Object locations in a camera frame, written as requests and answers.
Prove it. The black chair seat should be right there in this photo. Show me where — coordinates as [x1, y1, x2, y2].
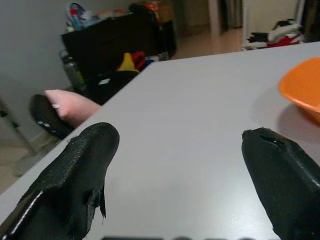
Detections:
[29, 93, 75, 140]

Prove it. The black backpack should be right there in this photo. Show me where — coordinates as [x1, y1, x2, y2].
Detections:
[87, 70, 140, 105]

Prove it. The red fabric item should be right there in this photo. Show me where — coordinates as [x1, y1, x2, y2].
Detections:
[131, 51, 147, 69]

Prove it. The yellow plush toy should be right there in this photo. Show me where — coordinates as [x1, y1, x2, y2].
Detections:
[117, 52, 140, 73]

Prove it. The pink cushion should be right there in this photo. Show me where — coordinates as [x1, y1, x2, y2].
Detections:
[44, 89, 103, 126]

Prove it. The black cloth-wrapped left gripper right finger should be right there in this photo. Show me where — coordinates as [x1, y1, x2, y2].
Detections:
[241, 126, 320, 240]

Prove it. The dark water bottle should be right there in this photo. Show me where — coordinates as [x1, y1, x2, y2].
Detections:
[58, 49, 87, 93]

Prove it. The brown cardboard box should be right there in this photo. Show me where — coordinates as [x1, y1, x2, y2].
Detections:
[148, 1, 174, 23]

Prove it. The pile of red white clothes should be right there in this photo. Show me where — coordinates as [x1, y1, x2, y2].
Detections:
[265, 19, 305, 48]

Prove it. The black storage cabinet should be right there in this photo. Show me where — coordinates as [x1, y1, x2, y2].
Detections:
[60, 10, 177, 78]

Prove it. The orange plastic bowl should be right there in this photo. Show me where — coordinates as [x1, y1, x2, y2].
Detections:
[278, 56, 320, 126]

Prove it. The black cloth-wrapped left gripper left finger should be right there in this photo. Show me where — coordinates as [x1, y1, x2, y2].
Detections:
[0, 122, 120, 240]

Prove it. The red white blue bag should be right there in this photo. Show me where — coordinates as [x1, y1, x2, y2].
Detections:
[65, 2, 96, 32]

